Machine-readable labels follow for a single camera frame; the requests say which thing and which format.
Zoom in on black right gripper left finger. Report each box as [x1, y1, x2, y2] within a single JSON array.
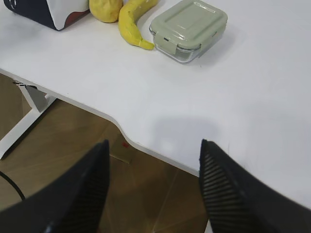
[[0, 140, 110, 233]]

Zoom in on green lid glass container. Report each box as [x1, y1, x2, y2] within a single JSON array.
[[149, 0, 228, 64]]

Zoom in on yellow banana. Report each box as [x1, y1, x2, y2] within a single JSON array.
[[118, 0, 158, 50]]

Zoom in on white table leg frame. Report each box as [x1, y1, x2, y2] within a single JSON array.
[[0, 81, 56, 159]]

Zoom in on black floor cable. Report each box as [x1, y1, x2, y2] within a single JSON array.
[[0, 171, 26, 200]]

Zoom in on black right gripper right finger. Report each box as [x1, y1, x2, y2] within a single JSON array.
[[199, 139, 311, 233]]

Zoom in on yellow pear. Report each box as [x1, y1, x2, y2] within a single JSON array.
[[89, 0, 123, 23]]

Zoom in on navy blue lunch bag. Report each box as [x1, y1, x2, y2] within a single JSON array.
[[3, 0, 90, 31]]

